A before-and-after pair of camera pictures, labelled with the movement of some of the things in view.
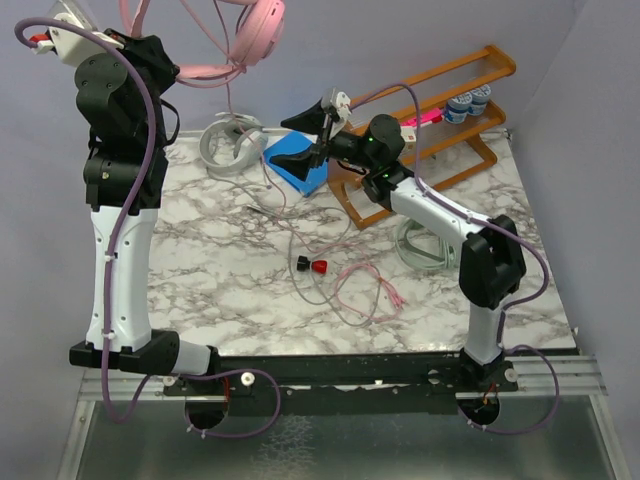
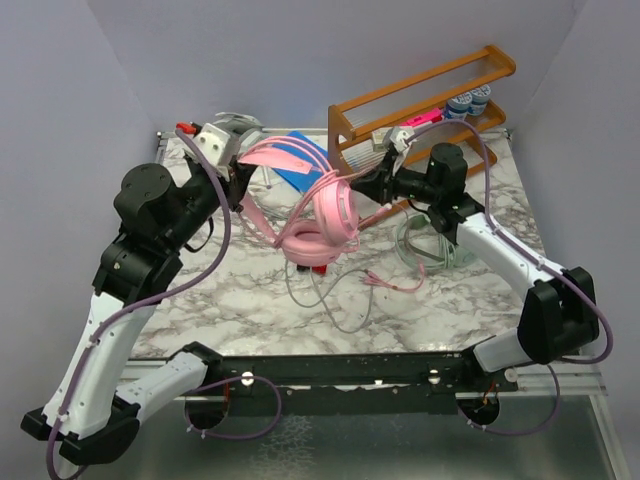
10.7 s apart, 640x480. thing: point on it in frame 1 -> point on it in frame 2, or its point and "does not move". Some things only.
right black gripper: [312, 122] -> [379, 186]
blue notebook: [315, 178] does not move
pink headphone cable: [322, 248] -> [354, 241]
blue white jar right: [479, 100] does not move
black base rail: [407, 383] does not move
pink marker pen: [433, 115] does not move
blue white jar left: [456, 108] does not move
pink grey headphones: [254, 38] -> [332, 229]
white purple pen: [265, 179] does not move
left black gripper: [148, 52] -> [235, 187]
